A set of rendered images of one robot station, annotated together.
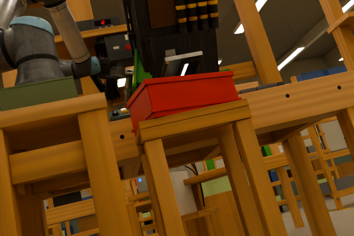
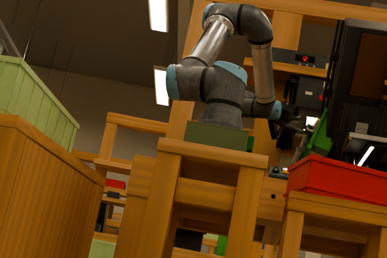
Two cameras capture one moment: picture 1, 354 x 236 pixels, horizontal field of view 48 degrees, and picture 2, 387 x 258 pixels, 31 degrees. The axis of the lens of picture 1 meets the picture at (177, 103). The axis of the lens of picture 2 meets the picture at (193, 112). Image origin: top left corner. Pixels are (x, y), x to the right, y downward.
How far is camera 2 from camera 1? 1.00 m
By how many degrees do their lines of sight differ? 18
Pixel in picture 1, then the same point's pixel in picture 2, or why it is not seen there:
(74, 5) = (281, 26)
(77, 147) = (230, 192)
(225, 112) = (374, 215)
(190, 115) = (340, 203)
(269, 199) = not seen: outside the picture
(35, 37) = (230, 84)
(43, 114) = (215, 155)
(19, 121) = (195, 154)
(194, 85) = (357, 176)
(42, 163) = (200, 193)
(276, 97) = not seen: outside the picture
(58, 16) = (257, 53)
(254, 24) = not seen: outside the picture
